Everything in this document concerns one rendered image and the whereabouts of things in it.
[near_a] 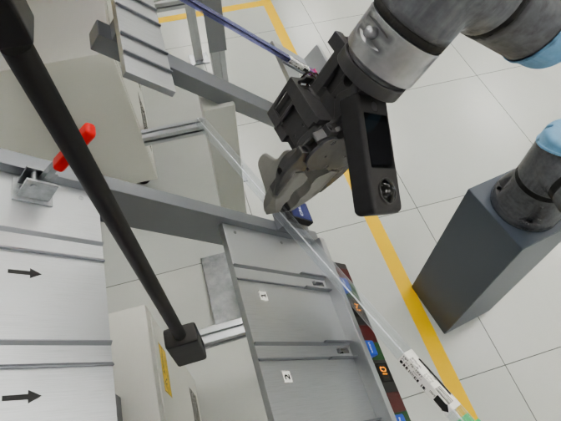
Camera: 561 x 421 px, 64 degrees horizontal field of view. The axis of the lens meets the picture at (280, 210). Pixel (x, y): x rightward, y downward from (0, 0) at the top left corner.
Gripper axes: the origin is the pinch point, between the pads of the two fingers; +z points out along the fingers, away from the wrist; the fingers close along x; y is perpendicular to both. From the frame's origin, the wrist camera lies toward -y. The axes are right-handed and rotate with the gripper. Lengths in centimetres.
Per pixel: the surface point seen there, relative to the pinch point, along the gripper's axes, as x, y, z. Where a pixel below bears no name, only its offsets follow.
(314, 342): -7.2, -13.3, 13.4
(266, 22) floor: -119, 154, 60
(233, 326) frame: -26, 5, 58
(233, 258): 0.7, 0.5, 11.6
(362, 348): -15.0, -16.7, 13.3
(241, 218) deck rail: -3.3, 6.3, 11.0
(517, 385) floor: -100, -40, 46
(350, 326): -15.6, -12.9, 14.0
